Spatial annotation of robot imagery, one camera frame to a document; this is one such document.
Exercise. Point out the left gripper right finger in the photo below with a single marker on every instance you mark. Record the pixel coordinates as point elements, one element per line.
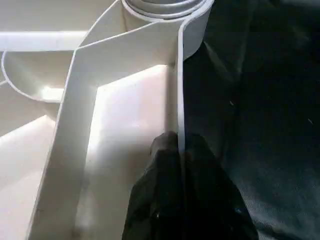
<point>212,195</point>

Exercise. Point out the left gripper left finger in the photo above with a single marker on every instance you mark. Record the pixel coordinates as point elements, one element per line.
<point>155,195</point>

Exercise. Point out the white plastic table top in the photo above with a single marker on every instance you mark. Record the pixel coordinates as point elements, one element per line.
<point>90,110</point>

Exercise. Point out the white plastic table leg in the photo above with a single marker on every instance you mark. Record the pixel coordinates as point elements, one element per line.
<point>162,7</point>

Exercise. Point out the black work mat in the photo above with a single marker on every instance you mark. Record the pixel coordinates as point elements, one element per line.
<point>260,110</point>

